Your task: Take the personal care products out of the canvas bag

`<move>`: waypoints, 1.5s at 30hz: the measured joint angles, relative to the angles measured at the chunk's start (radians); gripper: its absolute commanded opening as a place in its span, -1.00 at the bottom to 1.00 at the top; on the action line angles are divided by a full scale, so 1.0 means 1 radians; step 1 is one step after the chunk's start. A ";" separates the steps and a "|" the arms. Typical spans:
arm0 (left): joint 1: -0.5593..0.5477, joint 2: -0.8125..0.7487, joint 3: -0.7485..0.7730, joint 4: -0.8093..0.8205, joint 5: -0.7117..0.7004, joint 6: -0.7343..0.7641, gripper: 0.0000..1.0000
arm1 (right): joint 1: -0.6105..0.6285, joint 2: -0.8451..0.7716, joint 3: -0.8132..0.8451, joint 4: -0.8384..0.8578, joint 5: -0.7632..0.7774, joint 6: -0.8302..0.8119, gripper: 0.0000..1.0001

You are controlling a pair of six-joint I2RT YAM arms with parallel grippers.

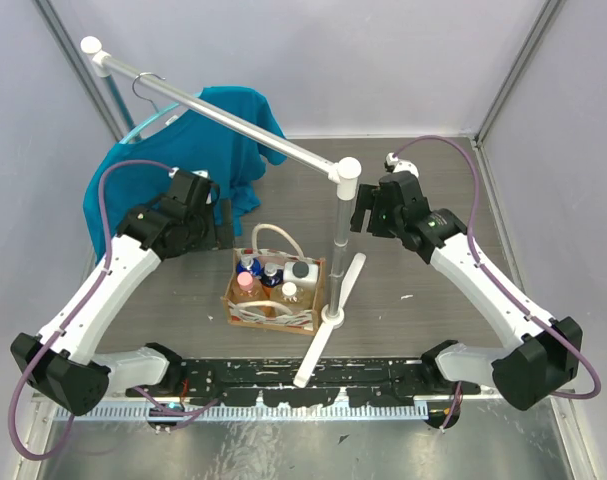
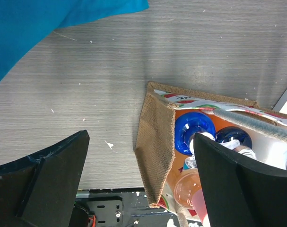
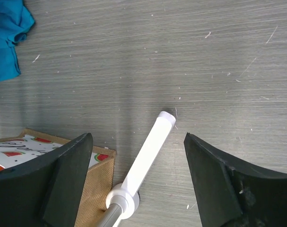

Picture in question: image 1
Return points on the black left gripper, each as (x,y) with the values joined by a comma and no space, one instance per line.
(222,226)

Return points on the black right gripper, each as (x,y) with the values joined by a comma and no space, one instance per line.
(369,198)

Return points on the white bottle grey cap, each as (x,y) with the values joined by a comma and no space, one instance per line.
(301,273)

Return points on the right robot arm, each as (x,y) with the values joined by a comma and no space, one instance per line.
(537,355)

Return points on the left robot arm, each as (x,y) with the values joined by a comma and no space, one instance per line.
(61,361)

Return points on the burlap canvas bag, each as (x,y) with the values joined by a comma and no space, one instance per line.
(268,314)

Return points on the pink cap bottle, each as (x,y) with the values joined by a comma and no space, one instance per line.
(247,288)

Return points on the teal t-shirt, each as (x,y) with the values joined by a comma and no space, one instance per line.
(192,142)

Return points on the clear bottle white cap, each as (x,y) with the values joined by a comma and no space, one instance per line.
(292,296)

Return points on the light blue clothes hanger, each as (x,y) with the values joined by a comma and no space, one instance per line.
(134,135)

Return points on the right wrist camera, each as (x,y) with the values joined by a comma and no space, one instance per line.
(395,165)

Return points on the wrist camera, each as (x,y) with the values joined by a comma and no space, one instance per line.
(207,191)
(395,165)

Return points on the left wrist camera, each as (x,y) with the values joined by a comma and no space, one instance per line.
(207,191)

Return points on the white cable duct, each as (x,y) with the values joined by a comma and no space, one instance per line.
(139,411)

